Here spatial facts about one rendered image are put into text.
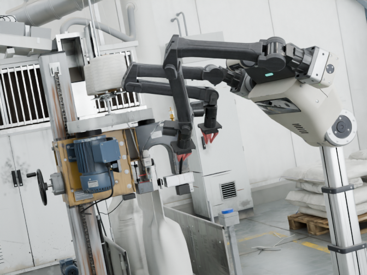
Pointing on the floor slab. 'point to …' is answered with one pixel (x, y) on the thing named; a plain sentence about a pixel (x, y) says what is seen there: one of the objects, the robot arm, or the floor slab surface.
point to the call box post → (234, 250)
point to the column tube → (51, 85)
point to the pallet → (317, 223)
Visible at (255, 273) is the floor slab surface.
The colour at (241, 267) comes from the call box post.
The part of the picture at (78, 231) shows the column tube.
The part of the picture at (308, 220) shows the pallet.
